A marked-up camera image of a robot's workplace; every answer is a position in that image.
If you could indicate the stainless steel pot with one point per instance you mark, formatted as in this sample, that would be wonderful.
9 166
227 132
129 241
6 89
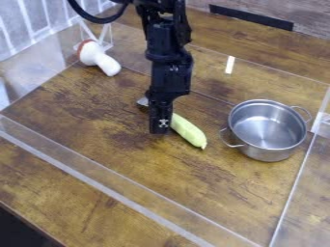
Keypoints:
267 129

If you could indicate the white toy mushroom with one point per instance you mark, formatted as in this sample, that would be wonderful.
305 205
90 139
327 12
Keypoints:
93 56

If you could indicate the clear acrylic stand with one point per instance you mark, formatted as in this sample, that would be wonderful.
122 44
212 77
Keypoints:
96 32

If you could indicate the black strip on table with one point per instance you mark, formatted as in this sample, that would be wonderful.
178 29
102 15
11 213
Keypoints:
256 18

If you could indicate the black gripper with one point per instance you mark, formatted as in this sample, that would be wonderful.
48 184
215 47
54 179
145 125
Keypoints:
172 76

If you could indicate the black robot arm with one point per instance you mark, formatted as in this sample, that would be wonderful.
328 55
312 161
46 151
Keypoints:
168 33

